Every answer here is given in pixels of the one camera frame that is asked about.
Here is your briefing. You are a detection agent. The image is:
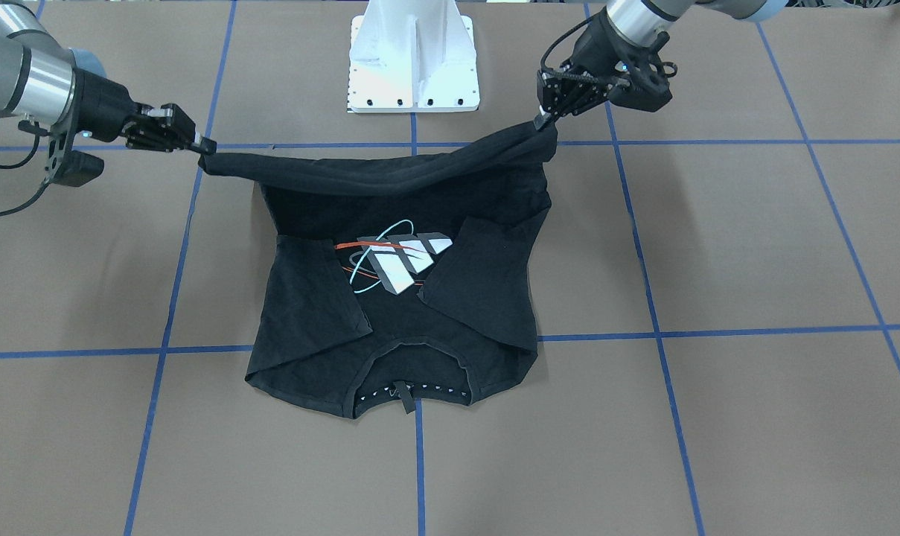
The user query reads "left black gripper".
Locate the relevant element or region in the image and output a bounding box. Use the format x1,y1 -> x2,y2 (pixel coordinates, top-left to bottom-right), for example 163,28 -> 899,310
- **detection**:
535,9 -> 677,132

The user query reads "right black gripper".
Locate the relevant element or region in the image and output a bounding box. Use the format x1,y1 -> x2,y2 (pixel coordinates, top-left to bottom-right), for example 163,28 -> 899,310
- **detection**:
48,68 -> 217,187

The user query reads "black printed t-shirt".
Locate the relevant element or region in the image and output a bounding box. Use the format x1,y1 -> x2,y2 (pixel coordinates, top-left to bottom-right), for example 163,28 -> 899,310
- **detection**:
199,122 -> 558,418

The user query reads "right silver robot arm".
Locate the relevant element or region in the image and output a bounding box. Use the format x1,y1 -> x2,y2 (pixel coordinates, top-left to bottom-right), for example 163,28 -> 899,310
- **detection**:
0,1 -> 216,187

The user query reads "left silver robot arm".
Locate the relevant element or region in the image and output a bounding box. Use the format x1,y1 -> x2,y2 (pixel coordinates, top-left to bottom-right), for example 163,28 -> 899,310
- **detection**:
532,1 -> 787,131

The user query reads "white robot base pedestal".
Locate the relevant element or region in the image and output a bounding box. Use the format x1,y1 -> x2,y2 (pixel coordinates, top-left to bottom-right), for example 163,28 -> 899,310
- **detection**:
347,1 -> 481,113

